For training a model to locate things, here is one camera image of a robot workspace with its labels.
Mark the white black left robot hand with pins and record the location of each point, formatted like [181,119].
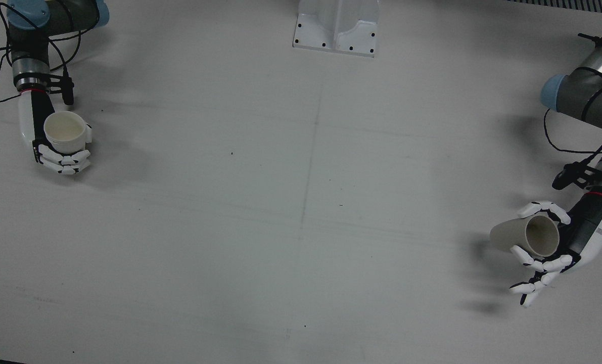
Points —
[591,227]

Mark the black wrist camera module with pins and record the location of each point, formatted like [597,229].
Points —
[68,93]
[563,178]

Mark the beige paper cup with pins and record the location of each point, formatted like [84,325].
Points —
[63,129]
[513,235]

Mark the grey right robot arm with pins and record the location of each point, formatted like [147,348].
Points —
[28,50]

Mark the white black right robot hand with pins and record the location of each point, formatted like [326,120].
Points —
[28,121]

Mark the white metal mounting bracket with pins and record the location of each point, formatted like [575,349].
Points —
[331,25]

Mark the striped vent grille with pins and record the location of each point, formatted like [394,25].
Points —
[584,5]

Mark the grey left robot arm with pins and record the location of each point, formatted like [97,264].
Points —
[584,96]

